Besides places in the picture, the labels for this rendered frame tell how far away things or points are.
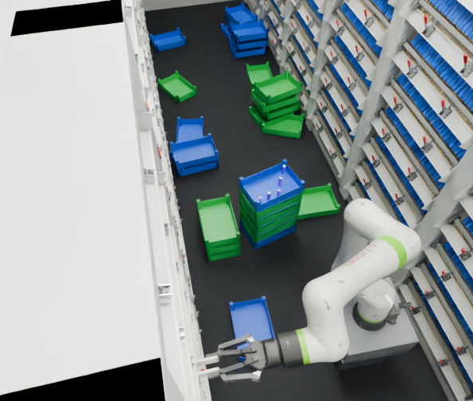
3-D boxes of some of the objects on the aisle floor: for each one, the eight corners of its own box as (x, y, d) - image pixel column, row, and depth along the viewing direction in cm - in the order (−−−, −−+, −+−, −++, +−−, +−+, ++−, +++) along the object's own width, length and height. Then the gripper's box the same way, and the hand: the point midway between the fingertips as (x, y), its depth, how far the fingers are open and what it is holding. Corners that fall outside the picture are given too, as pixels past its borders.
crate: (327, 190, 272) (330, 182, 266) (338, 213, 260) (340, 206, 254) (285, 196, 269) (287, 188, 263) (293, 220, 257) (295, 213, 251)
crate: (278, 208, 263) (280, 200, 257) (295, 231, 252) (296, 223, 246) (239, 226, 255) (239, 219, 249) (254, 250, 244) (255, 243, 238)
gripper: (285, 384, 107) (199, 402, 106) (273, 330, 117) (193, 347, 116) (285, 375, 101) (194, 395, 101) (271, 319, 112) (188, 336, 111)
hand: (206, 367), depth 109 cm, fingers closed
